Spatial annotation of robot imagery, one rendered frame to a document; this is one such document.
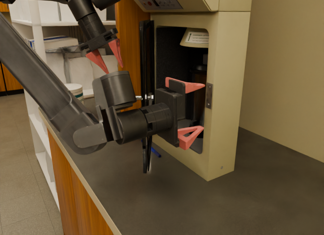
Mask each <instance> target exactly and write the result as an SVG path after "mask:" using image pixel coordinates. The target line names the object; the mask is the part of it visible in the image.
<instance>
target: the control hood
mask: <svg viewBox="0 0 324 235"><path fill-rule="evenodd" d="M134 1H135V2H136V3H137V5H138V6H139V7H140V8H141V9H142V11H144V12H148V13H150V12H217V10H218V3H219V0H177V1H178V2H179V4H180V5H181V6H182V8H183V9H172V10H146V9H145V8H144V6H143V5H142V4H141V3H140V1H139V0H134Z"/></svg>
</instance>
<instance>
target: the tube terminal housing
mask: <svg viewBox="0 0 324 235"><path fill-rule="evenodd" d="M251 3H252V0H219V3H218V10H217V12H152V13H150V20H154V44H155V90H156V37H155V31H156V28H157V27H191V28H205V29H207V31H208V33H209V47H208V63H207V80H206V83H207V82H209V83H212V84H213V91H212V106H211V109H209V108H206V107H205V114H204V131H203V148H202V153H201V154H198V153H196V152H195V151H193V150H192V149H190V148H189V149H187V150H183V149H182V148H180V147H177V148H176V147H174V146H173V145H171V144H170V143H168V142H167V141H166V140H165V139H163V138H162V137H160V136H158V135H157V134H155V135H153V136H152V141H153V142H154V143H155V144H156V145H158V146H159V147H160V148H162V149H163V150H165V151H166V152H167V153H169V154H170V155H172V156H173V157H174V158H176V159H177V160H179V161H180V162H181V163H183V164H184V165H185V166H187V167H188V168H190V169H191V170H192V171H194V172H195V173H197V174H198V175H199V176H201V177H202V178H204V179H205V180H206V181H210V180H212V179H215V178H217V177H220V176H222V175H224V174H227V173H229V172H232V171H234V164H235V155H236V146H237V137H238V127H239V118H240V109H241V99H242V90H243V78H244V68H245V59H246V49H247V40H248V31H249V22H250V11H251Z"/></svg>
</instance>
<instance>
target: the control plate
mask: <svg viewBox="0 0 324 235"><path fill-rule="evenodd" d="M139 1H140V3H141V4H142V5H143V6H144V8H145V9H146V10H172V9H183V8H182V6H181V5H180V4H179V2H178V1H177V0H170V1H171V2H172V3H169V0H155V1H156V2H157V3H158V5H159V6H156V5H155V4H154V3H153V1H152V0H139ZM148 1H149V2H150V3H151V4H152V5H151V6H150V5H148ZM159 1H161V2H162V3H161V4H159ZM164 1H166V2H167V3H165V4H164ZM144 3H145V4H146V5H145V4H144Z"/></svg>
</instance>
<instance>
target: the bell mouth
mask: <svg viewBox="0 0 324 235"><path fill-rule="evenodd" d="M180 45H181V46H186V47H194V48H208V47H209V33H208V31H207V29H205V28H191V27H187V29H186V31H185V34H184V36H183V38H182V40H181V42H180Z"/></svg>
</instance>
